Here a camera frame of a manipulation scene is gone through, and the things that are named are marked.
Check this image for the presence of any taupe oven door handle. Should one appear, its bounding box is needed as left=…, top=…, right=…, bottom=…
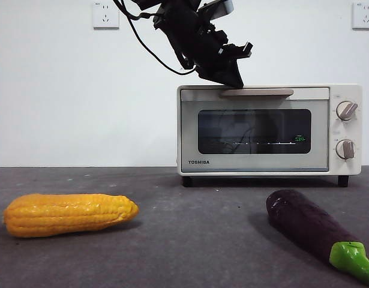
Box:
left=219, top=88, right=295, bottom=98

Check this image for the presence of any glass oven door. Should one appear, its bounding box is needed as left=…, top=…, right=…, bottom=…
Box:
left=180, top=87, right=331, bottom=173

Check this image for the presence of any purple eggplant green stem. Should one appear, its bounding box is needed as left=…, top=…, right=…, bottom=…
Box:
left=265, top=188, right=369, bottom=286

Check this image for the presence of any white oven knob taupe pointer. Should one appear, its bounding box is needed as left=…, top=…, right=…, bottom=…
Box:
left=335, top=139, right=356, bottom=160
left=335, top=101, right=359, bottom=121

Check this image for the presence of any white Toshiba toaster oven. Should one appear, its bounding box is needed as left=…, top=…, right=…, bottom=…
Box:
left=176, top=84, right=364, bottom=188

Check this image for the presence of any yellow corn cob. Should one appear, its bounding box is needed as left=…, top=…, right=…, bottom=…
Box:
left=3, top=193, right=140, bottom=238

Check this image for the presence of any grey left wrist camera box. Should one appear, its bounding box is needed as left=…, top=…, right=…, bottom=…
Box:
left=199, top=0, right=235, bottom=20

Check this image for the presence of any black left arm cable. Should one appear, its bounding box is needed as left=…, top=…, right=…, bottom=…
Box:
left=112, top=0, right=199, bottom=76

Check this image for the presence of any white wall socket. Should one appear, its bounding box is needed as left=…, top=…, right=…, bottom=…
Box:
left=92, top=2, right=120, bottom=30
left=352, top=2, right=369, bottom=30

